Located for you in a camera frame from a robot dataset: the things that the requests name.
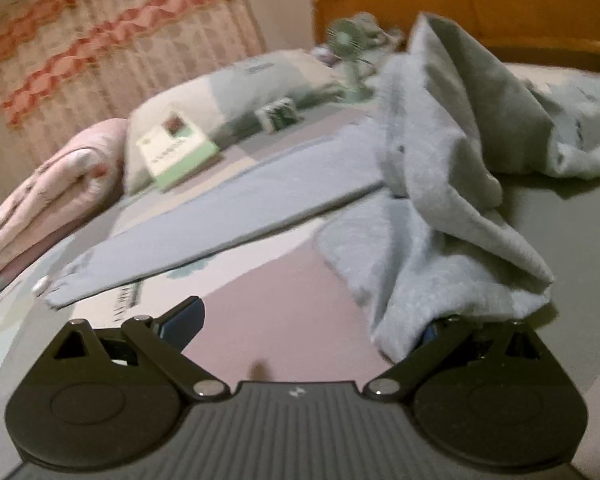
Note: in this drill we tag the patchwork floral bed sheet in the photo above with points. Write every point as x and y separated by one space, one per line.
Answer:
275 310

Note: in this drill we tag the pink rolled quilt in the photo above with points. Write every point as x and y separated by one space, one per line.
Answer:
68 190

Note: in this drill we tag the light grey sweatpants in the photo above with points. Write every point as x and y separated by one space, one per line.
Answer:
418 234

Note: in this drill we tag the small white remote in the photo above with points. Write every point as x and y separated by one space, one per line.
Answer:
40 285

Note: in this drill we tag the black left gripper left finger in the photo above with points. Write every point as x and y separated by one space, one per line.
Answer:
98 398

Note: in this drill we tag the small white green box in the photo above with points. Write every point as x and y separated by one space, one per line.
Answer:
278 115

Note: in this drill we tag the grey and cream pillow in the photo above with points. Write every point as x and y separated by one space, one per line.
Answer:
224 103

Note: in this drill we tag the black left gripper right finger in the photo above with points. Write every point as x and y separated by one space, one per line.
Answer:
488 394

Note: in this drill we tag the small green desk fan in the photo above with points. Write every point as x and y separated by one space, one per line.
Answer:
346 40

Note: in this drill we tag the green and white book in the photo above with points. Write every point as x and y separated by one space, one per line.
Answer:
175 148

